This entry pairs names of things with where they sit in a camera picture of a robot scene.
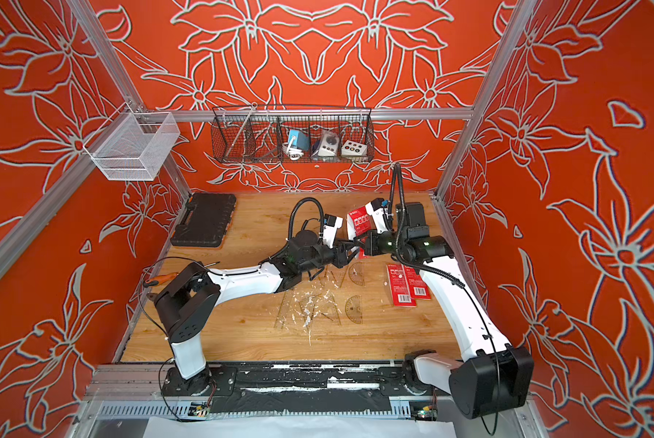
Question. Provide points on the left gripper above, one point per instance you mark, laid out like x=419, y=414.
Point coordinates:
x=340, y=254

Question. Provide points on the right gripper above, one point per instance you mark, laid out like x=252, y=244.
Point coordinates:
x=372, y=245

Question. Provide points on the clear protractor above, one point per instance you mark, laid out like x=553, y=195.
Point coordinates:
x=353, y=309
x=356, y=273

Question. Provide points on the clear triangle ruler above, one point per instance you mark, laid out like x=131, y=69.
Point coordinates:
x=332, y=278
x=326, y=307

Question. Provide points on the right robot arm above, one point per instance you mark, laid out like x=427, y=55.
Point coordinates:
x=490, y=376

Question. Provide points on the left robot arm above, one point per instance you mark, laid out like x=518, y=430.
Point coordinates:
x=186, y=303

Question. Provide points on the white dotted cube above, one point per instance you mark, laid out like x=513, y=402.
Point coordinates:
x=353, y=150

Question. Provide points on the white grey device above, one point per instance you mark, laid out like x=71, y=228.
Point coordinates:
x=327, y=147

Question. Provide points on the blue white box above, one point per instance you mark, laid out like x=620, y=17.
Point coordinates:
x=298, y=140

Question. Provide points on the black tool case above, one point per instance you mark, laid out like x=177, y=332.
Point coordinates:
x=205, y=220

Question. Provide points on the white mesh basket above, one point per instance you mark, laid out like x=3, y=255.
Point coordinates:
x=131, y=150

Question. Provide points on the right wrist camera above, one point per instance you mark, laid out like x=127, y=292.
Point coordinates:
x=378, y=210

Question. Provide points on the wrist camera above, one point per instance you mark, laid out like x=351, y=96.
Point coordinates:
x=331, y=224
x=378, y=210

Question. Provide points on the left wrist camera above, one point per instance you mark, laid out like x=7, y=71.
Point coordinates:
x=331, y=224

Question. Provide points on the black wire basket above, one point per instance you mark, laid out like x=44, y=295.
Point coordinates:
x=258, y=134

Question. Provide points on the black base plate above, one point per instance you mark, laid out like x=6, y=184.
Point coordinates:
x=297, y=387

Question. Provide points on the orange handled screwdriver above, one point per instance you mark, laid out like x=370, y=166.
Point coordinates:
x=163, y=279

